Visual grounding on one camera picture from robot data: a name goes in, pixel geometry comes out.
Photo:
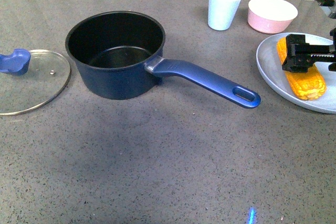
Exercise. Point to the pink bowl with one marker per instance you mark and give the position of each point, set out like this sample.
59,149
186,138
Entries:
270,16

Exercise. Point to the yellow corn cob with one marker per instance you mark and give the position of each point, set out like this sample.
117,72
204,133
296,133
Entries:
307,86

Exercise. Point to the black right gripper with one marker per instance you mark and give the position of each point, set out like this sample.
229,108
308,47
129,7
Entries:
302,55

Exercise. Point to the glass lid with blue knob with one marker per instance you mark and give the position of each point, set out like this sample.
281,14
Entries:
30,79

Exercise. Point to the dark blue saucepan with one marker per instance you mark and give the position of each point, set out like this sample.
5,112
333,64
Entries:
119,56

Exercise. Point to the light blue cup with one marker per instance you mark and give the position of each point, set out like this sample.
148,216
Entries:
221,13

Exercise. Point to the light blue plate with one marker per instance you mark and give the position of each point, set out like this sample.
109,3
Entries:
269,66

